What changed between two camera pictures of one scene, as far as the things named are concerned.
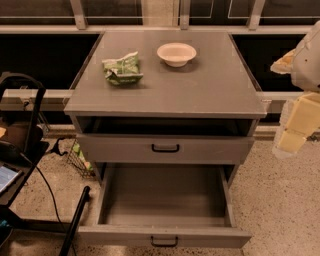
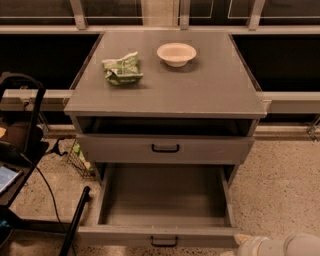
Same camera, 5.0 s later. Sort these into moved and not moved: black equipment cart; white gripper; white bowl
Moved: white gripper
Not moved: black equipment cart; white bowl
